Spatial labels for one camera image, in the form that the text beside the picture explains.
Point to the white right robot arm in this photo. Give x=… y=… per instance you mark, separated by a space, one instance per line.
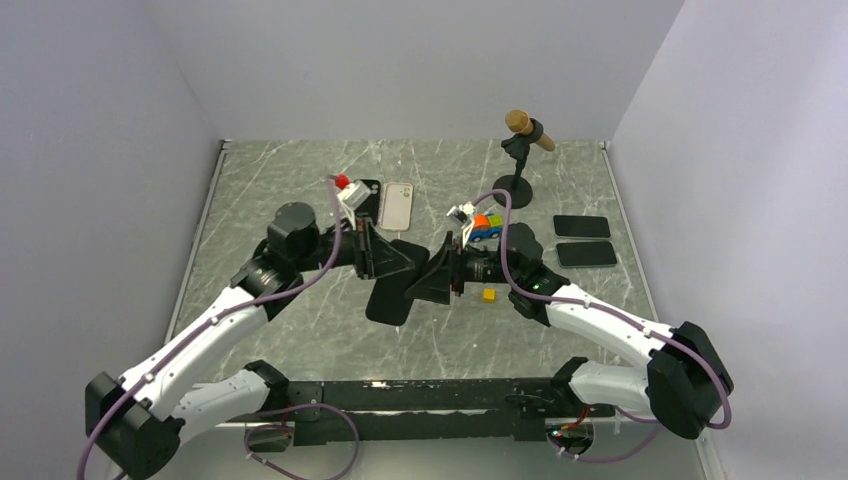
x=672 y=373

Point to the black phone case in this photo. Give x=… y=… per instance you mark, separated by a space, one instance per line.
x=370 y=207

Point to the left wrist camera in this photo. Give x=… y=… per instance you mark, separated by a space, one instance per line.
x=352 y=194

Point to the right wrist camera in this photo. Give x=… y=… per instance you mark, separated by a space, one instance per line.
x=463 y=216

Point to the beige phone case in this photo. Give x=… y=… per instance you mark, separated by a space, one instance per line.
x=396 y=207

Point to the black microphone stand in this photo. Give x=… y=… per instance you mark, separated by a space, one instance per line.
x=518 y=149

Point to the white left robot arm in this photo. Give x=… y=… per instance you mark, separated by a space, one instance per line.
x=141 y=418

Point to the orange blue toy car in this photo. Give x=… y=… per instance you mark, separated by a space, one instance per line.
x=486 y=227

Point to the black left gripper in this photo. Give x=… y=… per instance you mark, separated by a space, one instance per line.
x=374 y=256

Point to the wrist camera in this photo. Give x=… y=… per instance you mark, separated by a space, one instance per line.
x=463 y=216
x=352 y=194

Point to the yellow cube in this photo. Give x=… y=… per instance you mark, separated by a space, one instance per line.
x=489 y=295

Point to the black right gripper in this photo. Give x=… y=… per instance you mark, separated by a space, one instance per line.
x=435 y=284

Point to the black phone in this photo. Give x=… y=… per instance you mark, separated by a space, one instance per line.
x=586 y=254
x=388 y=303

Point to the wooden microphone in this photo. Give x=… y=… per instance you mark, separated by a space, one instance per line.
x=521 y=123

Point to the black smartphone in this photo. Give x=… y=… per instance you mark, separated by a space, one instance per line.
x=581 y=227

